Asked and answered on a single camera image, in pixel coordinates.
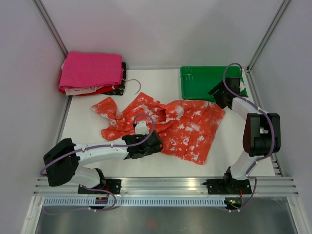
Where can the light pink folded garment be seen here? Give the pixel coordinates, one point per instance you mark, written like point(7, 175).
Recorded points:
point(80, 91)

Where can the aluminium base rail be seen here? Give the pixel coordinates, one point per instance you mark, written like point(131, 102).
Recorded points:
point(173, 186)

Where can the green plastic bin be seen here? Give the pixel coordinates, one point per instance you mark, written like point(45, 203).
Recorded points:
point(197, 81)

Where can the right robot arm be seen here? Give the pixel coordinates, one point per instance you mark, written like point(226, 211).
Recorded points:
point(261, 135)

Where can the red folded garment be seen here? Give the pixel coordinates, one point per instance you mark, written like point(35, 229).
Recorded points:
point(99, 90)

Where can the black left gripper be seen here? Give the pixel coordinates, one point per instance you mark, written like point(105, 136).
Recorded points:
point(151, 151)

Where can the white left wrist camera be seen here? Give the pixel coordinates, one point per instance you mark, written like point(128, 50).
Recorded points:
point(141, 128)

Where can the black patterned folded garment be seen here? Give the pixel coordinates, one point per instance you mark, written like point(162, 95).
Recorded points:
point(118, 90)

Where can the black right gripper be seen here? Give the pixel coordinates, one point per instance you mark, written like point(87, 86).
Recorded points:
point(219, 101)

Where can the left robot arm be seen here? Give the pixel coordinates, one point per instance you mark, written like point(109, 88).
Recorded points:
point(66, 162)

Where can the white slotted cable duct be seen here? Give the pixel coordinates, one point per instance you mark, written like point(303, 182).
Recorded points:
point(136, 201)

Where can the orange white tie-dye trousers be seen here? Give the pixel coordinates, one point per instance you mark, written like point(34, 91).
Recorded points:
point(186, 127)

